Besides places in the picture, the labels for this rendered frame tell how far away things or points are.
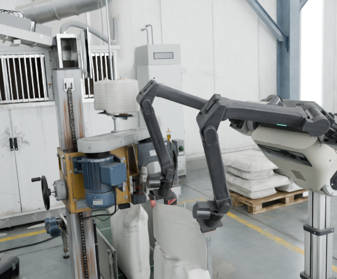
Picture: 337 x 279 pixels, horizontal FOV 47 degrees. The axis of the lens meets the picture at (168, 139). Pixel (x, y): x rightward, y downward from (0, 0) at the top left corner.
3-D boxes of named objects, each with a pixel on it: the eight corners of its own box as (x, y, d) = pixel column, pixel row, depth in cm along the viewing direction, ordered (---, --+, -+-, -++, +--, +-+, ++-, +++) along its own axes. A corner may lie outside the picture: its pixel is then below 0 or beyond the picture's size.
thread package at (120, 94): (145, 113, 185) (143, 77, 182) (112, 117, 178) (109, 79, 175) (133, 111, 199) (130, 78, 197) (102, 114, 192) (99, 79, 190)
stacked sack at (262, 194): (278, 195, 484) (278, 185, 482) (250, 201, 466) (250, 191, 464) (245, 183, 543) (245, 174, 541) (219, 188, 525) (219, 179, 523)
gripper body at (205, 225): (195, 218, 164) (201, 210, 158) (215, 213, 168) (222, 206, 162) (201, 232, 160) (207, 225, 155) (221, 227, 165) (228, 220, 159)
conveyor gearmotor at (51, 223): (66, 237, 354) (65, 222, 351) (50, 241, 347) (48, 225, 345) (60, 226, 380) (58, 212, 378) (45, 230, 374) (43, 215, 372)
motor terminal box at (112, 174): (128, 186, 182) (127, 162, 180) (112, 192, 174) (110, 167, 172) (116, 183, 187) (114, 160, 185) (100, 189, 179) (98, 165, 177)
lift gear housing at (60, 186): (68, 201, 198) (66, 181, 196) (57, 203, 196) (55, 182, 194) (63, 196, 207) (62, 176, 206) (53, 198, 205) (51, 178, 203)
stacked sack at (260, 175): (276, 178, 479) (276, 167, 477) (246, 182, 465) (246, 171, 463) (248, 167, 540) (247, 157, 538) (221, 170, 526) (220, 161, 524)
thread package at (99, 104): (124, 109, 208) (122, 78, 205) (98, 112, 202) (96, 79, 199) (115, 108, 221) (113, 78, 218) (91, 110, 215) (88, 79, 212)
